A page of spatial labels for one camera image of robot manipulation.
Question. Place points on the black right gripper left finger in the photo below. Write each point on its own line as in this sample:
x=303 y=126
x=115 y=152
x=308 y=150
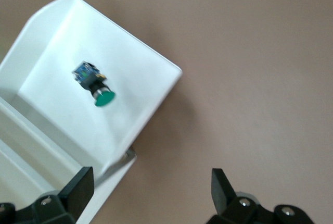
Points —
x=80 y=190

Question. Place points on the green push button switch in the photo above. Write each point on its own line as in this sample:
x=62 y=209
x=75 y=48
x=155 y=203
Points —
x=102 y=100

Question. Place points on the white drawer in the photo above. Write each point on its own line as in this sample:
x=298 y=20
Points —
x=78 y=39

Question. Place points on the white drawer cabinet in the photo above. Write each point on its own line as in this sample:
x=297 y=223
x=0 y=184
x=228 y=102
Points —
x=15 y=156

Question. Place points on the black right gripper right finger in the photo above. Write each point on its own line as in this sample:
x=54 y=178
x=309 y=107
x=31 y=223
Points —
x=221 y=190

